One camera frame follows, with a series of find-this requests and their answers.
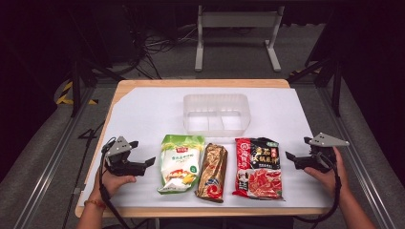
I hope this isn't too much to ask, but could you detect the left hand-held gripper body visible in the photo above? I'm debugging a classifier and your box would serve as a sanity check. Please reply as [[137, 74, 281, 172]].
[[101, 135, 147, 177]]

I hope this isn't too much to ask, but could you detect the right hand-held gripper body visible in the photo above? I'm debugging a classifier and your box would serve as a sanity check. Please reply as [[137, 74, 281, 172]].
[[294, 132, 351, 175]]

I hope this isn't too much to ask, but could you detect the green and white food packet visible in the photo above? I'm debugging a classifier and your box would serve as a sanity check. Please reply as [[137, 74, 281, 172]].
[[157, 134, 206, 196]]

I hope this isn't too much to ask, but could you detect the red and black food packet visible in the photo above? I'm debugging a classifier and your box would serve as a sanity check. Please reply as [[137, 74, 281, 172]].
[[231, 136, 285, 201]]

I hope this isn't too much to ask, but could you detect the gold and red food packet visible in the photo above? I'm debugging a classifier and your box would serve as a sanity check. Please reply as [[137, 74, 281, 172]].
[[195, 142, 229, 204]]

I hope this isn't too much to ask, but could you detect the clear plastic container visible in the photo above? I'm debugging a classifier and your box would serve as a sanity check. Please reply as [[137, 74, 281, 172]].
[[182, 93, 252, 138]]

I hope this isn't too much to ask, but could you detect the person's right hand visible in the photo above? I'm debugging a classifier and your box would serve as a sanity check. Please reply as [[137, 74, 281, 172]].
[[303, 146, 350, 200]]

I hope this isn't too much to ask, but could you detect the person's left hand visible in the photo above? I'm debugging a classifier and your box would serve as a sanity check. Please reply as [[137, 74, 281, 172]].
[[93, 165, 138, 203]]

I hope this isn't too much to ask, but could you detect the white table sheet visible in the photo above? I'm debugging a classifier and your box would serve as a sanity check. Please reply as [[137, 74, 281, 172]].
[[78, 87, 333, 209]]

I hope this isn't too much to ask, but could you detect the black metal stand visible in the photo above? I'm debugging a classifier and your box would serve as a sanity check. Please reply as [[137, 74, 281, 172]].
[[286, 56, 344, 117], [68, 6, 126, 118]]

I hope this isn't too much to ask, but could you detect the yellow and black hazard tape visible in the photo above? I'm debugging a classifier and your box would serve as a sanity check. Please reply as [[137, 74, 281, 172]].
[[55, 80, 99, 106]]

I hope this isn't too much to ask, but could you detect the grey metal stand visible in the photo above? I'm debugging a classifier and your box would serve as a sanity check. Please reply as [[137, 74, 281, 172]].
[[194, 4, 286, 73]]

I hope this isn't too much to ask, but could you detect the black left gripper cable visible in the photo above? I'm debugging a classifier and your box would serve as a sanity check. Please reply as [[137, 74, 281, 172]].
[[98, 136, 132, 229]]

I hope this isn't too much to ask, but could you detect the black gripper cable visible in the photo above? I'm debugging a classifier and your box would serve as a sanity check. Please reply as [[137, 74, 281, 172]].
[[290, 152, 344, 224], [98, 136, 132, 229]]

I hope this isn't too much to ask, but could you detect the aluminium floor rail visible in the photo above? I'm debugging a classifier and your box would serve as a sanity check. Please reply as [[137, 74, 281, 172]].
[[318, 85, 396, 229], [12, 85, 96, 229]]

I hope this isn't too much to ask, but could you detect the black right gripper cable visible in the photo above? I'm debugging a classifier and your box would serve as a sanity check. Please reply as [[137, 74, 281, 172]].
[[290, 152, 344, 224]]

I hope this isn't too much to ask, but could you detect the orange bead bracelet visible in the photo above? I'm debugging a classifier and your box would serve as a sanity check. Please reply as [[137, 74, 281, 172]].
[[83, 198, 107, 210]]

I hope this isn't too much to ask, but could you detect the bundle of floor cables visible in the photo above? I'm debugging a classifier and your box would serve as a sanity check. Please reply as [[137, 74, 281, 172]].
[[127, 27, 199, 80]]

